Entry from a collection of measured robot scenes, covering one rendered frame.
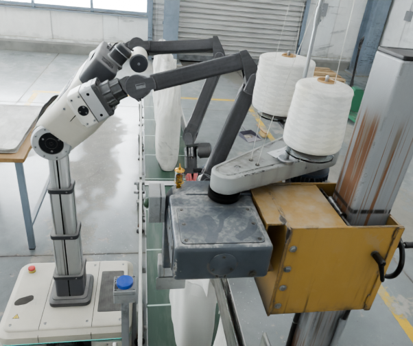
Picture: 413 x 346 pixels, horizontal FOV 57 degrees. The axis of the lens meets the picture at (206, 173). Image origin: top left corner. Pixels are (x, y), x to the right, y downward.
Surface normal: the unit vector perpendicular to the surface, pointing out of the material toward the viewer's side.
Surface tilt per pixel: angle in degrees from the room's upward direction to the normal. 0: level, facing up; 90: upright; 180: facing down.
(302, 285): 90
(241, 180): 90
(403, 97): 90
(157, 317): 0
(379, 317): 0
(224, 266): 90
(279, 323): 0
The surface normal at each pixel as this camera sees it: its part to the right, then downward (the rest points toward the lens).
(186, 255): 0.15, 0.49
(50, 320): 0.10, -0.87
